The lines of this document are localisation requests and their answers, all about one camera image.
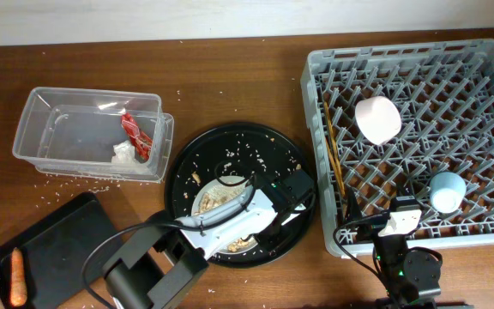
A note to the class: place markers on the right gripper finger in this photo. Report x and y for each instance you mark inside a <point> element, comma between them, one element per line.
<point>353,212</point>
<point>402,191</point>

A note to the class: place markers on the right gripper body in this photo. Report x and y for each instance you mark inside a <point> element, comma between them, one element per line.
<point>370,232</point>

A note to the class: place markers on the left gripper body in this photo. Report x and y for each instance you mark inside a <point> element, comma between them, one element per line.
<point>275,237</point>

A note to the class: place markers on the wooden chopstick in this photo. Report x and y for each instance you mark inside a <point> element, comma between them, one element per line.
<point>331,140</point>
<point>337,171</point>

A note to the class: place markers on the blue cup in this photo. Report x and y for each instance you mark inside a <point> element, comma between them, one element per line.
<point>447,192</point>

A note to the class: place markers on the pile of rice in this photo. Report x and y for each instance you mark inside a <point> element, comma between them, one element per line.
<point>223,194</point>

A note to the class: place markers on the grey plate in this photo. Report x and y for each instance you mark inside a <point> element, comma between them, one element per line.
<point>227,214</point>

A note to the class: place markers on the pile of peanut shells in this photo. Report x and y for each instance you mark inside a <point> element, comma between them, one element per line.
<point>237,245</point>

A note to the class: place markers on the red snack wrapper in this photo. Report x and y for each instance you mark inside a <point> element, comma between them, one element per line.
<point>141,141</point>

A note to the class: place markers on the white tissue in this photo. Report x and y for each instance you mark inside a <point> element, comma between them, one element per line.
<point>124,153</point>

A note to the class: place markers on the orange carrot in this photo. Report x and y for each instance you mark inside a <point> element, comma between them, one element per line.
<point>18,286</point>

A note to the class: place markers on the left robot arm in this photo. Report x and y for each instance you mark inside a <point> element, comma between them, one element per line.
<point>164,257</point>

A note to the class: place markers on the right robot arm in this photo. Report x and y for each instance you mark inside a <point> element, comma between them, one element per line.
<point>410,275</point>

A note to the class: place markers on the grey dishwasher rack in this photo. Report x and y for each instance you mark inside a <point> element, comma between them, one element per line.
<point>444,92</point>

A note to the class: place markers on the round black tray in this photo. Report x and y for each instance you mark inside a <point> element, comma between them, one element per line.
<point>252,148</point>

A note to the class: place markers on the peanut shell on tray left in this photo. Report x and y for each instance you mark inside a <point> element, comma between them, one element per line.
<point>196,177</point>

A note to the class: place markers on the black rectangular bin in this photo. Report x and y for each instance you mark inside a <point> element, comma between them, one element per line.
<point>54,250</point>

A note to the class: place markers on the clear plastic bin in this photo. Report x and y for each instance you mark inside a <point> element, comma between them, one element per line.
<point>74,131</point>

